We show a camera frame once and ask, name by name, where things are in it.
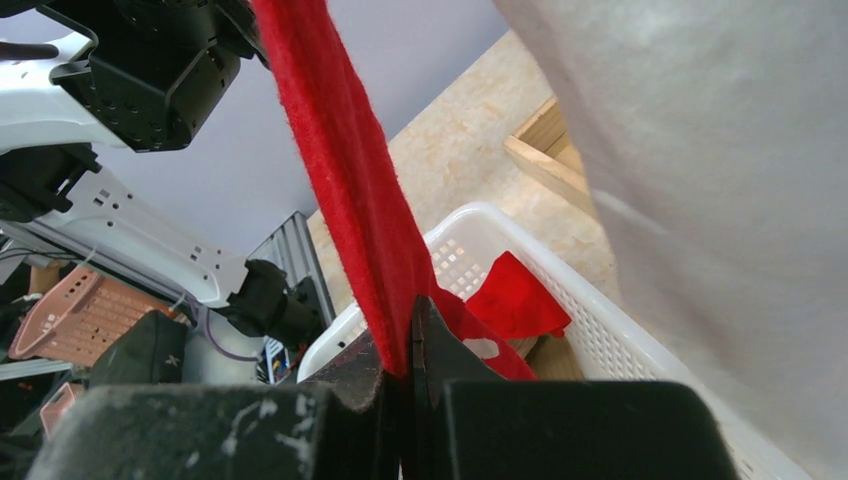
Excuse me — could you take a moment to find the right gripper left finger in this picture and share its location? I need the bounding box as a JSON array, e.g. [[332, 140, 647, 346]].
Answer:
[[29, 333, 398, 479]]

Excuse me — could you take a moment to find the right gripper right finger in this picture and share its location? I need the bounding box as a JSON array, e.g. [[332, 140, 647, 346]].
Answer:
[[410, 297, 737, 479]]

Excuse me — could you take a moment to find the tan brown sock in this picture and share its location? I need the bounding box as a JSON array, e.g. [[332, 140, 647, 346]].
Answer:
[[508, 335, 585, 381]]

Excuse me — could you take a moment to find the red sock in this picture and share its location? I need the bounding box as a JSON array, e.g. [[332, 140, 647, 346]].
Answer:
[[252, 1, 533, 380], [466, 251, 572, 340]]

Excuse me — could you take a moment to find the white plastic basket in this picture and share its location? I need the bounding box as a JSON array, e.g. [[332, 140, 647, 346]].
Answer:
[[298, 201, 804, 479]]

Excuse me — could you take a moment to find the white sock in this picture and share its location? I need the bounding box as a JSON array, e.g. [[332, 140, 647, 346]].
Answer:
[[497, 1, 847, 479]]

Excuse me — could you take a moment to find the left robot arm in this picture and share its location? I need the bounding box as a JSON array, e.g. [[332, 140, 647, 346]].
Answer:
[[1, 1, 323, 350]]

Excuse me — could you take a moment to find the wooden hanger stand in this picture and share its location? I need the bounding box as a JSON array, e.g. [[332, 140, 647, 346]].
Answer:
[[504, 97, 597, 220]]

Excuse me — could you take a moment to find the pink plastic basket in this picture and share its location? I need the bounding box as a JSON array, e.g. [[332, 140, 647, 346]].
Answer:
[[9, 266, 188, 367]]

